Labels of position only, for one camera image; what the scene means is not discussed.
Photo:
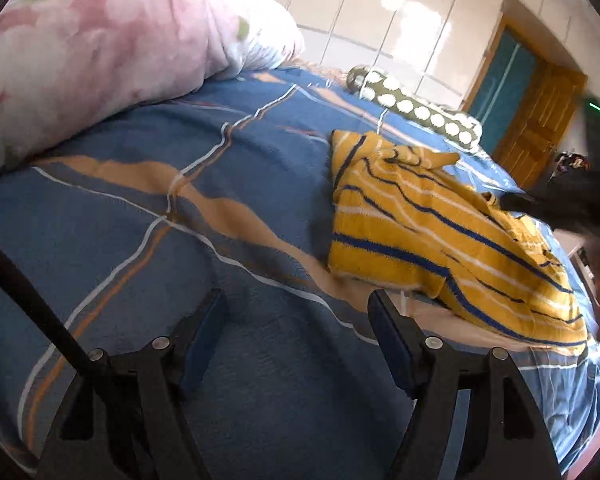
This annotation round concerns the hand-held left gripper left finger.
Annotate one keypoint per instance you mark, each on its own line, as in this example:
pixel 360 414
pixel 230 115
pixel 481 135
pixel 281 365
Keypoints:
pixel 204 345

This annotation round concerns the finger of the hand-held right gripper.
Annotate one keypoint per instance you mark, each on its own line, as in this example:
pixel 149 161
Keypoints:
pixel 522 205

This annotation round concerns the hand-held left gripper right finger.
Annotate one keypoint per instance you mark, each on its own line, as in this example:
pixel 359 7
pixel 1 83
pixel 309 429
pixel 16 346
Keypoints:
pixel 399 345

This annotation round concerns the yellow striped sweater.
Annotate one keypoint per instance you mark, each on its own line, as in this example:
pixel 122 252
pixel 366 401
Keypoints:
pixel 430 240

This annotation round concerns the wooden door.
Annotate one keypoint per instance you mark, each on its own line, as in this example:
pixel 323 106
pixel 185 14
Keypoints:
pixel 537 125

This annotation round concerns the blue patterned bed sheet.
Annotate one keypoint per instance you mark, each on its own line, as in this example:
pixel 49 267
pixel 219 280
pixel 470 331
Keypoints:
pixel 220 260

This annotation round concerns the green polka dot pillow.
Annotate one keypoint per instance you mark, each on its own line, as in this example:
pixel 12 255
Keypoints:
pixel 415 105

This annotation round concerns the white wardrobe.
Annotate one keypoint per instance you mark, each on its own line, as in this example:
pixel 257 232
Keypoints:
pixel 395 15

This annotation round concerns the pink floral duvet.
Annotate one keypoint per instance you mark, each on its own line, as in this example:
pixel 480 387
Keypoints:
pixel 100 45

